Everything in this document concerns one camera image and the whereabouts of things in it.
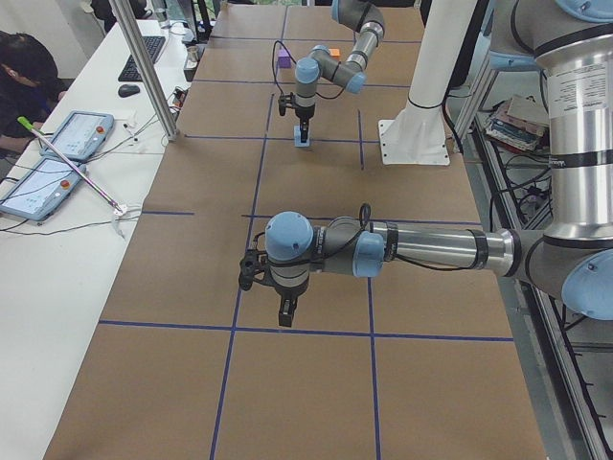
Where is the light blue foam block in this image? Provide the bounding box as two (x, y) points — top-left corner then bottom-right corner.
(294, 125), (310, 148)

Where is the purple foam block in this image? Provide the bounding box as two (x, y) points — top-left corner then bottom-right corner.
(277, 48), (293, 69)

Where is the black keyboard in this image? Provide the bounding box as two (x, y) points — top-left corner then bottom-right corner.
(117, 34), (168, 82)

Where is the black computer mouse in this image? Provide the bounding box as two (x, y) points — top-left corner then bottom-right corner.
(117, 83), (141, 99)

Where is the stack of books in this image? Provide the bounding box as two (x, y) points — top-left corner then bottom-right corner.
(485, 95), (550, 152)

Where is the upper teach pendant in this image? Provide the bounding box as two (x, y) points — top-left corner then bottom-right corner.
(49, 110), (114, 163)

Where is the teach pendant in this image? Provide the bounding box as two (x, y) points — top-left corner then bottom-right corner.
(1, 157), (81, 221)
(49, 110), (114, 163)

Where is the white side table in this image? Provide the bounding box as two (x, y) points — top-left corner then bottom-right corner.
(0, 17), (202, 460)

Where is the lower teach pendant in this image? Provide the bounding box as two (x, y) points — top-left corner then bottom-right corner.
(1, 157), (81, 221)

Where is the seated person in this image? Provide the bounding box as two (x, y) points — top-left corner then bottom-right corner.
(1, 32), (67, 156)

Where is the green tipped metal rod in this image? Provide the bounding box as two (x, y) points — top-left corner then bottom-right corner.
(17, 116), (128, 217)

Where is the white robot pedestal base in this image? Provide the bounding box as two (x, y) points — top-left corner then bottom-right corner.
(378, 0), (487, 166)

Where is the aluminium frame post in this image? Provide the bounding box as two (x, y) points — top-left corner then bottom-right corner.
(109, 0), (178, 142)

